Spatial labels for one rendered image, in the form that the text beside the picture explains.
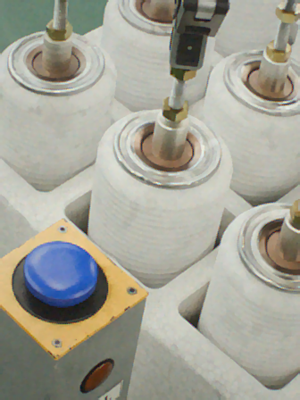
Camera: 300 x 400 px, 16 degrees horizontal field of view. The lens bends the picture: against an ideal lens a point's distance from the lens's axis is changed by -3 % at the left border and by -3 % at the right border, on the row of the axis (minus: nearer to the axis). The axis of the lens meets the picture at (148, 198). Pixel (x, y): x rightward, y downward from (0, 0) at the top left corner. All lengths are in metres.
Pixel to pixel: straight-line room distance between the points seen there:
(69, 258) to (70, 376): 0.07
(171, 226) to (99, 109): 0.12
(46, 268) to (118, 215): 0.18
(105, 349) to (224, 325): 0.15
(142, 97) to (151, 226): 0.17
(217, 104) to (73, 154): 0.11
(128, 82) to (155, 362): 0.25
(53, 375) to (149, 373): 0.21
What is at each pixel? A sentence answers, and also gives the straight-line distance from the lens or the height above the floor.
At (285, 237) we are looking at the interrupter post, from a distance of 0.68.
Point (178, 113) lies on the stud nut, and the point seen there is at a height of 0.29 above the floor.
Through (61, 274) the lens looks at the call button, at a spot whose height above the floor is 0.33.
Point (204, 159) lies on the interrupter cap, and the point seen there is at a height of 0.25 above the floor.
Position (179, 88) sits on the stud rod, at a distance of 0.69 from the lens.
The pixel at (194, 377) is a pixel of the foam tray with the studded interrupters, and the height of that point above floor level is 0.17.
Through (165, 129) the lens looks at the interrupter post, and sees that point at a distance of 0.71.
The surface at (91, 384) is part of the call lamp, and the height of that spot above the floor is 0.26.
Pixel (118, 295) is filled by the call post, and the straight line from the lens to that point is 0.57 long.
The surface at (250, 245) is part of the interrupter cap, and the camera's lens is 0.69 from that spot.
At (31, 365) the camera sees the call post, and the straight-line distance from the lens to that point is 0.57.
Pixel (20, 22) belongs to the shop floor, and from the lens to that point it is 1.24.
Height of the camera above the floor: 0.77
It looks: 47 degrees down
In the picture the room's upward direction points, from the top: 10 degrees clockwise
